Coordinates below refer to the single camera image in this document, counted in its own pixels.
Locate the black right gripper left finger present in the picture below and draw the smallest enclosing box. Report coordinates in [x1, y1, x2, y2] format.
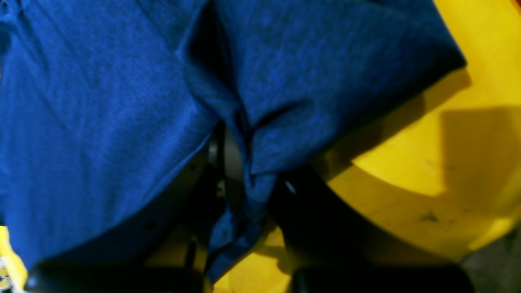
[24, 123, 229, 293]

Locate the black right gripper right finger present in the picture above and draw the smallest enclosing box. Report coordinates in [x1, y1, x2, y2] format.
[268, 166, 475, 293]

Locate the blue long-sleeve shirt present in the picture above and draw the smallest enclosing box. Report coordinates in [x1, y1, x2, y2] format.
[1, 0, 466, 282]

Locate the yellow table cloth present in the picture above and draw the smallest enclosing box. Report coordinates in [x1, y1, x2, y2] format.
[0, 0, 521, 293]

